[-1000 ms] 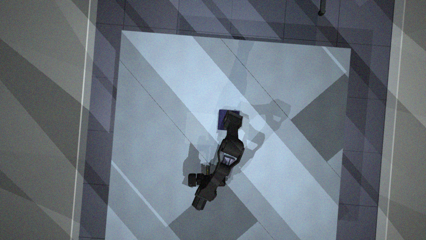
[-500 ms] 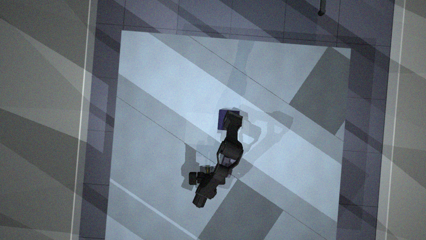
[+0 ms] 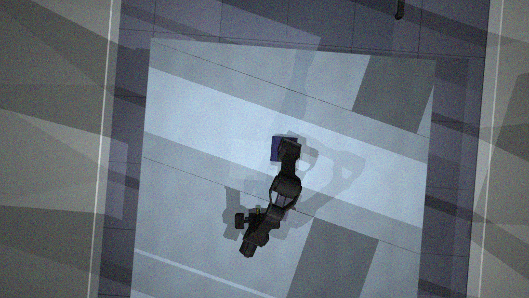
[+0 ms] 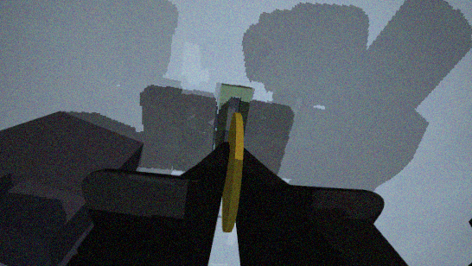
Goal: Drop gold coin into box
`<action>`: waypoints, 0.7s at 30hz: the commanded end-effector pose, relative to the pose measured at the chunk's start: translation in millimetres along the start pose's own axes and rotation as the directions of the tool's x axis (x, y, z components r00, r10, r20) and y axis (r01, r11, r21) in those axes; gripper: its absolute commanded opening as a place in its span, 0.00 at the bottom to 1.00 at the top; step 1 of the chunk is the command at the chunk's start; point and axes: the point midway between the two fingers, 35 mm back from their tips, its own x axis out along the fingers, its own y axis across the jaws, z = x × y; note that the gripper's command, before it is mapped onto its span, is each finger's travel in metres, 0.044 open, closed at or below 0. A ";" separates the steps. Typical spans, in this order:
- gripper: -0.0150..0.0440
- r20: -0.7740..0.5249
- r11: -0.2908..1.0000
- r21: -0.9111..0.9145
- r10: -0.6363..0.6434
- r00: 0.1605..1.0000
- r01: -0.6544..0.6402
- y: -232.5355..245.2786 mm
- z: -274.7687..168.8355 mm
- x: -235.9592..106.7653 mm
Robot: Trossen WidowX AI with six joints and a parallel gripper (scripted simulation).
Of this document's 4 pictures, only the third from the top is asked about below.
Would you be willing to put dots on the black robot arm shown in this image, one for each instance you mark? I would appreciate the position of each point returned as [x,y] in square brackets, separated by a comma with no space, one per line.
[286,183]

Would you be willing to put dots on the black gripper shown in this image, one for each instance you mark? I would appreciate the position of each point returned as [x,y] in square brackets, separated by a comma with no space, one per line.
[240,220]

